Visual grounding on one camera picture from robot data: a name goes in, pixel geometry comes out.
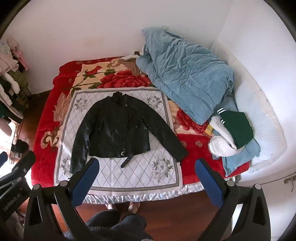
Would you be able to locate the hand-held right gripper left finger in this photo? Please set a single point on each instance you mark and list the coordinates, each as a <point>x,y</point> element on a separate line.
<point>85,182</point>

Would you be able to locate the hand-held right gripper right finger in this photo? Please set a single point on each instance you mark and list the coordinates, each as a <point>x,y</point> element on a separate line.
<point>210,184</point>

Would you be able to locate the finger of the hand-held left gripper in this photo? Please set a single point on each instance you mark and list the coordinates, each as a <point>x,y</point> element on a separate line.
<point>3,157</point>
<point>25,161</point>

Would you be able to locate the black leather jacket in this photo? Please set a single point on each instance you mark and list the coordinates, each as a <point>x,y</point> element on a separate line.
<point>115,129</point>

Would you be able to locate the rack of hanging clothes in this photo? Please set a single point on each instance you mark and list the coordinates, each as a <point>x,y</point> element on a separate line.
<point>10,76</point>

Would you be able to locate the red floral blanket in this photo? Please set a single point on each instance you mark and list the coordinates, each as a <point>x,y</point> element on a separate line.
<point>46,129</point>

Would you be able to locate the white satin bed skirt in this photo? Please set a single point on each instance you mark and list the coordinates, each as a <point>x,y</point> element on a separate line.
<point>120,198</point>

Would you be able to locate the white fleece garment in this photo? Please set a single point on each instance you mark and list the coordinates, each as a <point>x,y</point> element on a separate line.
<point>222,139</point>

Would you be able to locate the yellow tag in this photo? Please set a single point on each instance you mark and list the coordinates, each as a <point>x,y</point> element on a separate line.
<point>208,129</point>

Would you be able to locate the person's bare foot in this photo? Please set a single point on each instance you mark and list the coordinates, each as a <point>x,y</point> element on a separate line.
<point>134,207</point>

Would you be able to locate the person's dark fleece clothing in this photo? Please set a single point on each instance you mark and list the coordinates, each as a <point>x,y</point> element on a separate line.
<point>118,227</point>

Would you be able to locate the white diamond-pattern cloth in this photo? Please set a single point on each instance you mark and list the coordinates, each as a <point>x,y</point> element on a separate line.
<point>152,171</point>

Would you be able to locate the green garment with white stripes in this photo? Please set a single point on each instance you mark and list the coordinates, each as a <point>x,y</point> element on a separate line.
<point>238,127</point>

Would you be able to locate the blue quilt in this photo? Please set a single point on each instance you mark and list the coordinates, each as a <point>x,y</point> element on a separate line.
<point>185,76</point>

